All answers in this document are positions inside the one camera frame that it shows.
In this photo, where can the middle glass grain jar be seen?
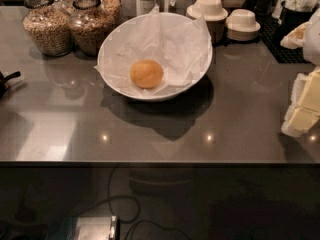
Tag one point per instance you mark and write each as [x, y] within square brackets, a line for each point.
[90, 25]

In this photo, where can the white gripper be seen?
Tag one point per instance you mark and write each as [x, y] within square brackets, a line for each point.
[313, 40]

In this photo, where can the orange fruit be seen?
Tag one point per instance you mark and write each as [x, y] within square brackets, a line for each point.
[146, 73]

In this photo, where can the rear glass grain jar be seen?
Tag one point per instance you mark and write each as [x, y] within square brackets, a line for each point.
[112, 7]

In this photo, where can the left glass grain jar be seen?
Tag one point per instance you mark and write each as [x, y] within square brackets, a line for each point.
[47, 27]

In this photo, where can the black container with napkins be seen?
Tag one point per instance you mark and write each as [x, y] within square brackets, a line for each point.
[293, 14]

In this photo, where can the right stack of paper cups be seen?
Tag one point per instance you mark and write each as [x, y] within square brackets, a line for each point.
[241, 25]

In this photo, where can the stack of paper cups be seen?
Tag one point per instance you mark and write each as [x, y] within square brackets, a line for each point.
[241, 25]
[213, 13]

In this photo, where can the white bowl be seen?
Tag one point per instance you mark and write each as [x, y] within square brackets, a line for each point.
[126, 87]

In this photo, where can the left stack of paper cups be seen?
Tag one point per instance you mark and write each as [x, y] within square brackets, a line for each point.
[213, 13]

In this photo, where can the white paper liner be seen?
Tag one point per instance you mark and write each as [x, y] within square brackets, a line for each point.
[166, 47]

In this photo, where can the glass grain jar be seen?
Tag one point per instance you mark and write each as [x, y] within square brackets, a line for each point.
[90, 25]
[112, 7]
[47, 27]

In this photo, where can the black rubber mat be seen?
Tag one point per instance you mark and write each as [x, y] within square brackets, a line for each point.
[281, 54]

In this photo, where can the black handle at left edge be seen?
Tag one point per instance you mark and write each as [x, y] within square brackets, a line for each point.
[4, 80]

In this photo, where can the metal box under table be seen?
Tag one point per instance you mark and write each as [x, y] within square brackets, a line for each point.
[86, 228]

